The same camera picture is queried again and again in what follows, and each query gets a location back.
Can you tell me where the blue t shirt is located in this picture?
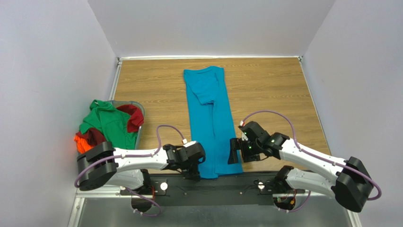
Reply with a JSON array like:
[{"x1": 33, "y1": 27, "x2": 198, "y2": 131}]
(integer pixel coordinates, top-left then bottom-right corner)
[{"x1": 184, "y1": 66, "x2": 243, "y2": 179}]

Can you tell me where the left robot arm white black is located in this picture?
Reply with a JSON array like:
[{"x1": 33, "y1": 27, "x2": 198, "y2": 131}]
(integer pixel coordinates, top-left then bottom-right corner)
[{"x1": 74, "y1": 141, "x2": 205, "y2": 191}]

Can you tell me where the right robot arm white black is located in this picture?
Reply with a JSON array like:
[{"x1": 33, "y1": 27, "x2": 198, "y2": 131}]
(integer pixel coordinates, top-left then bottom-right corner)
[{"x1": 228, "y1": 121, "x2": 374, "y2": 213}]

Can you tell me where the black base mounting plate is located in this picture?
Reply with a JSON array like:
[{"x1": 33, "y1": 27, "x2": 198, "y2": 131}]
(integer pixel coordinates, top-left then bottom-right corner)
[{"x1": 134, "y1": 171, "x2": 306, "y2": 211}]

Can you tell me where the green t shirt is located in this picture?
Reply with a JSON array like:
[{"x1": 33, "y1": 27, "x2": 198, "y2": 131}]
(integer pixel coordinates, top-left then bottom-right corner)
[{"x1": 79, "y1": 100, "x2": 137, "y2": 149}]

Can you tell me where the grey laundry basket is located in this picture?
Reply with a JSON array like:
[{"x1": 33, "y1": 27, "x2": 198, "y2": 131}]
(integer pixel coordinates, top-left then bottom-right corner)
[{"x1": 77, "y1": 100, "x2": 146, "y2": 152}]

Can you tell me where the dark red t shirt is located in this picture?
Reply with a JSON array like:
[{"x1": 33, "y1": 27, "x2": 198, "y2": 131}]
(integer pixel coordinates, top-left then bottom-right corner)
[{"x1": 75, "y1": 104, "x2": 145, "y2": 147}]

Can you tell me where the orange t shirt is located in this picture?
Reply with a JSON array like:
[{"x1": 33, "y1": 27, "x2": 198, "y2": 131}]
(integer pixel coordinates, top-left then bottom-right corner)
[{"x1": 74, "y1": 135, "x2": 94, "y2": 154}]

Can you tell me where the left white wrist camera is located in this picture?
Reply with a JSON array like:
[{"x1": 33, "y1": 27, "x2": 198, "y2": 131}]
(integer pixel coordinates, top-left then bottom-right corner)
[{"x1": 182, "y1": 139, "x2": 198, "y2": 147}]

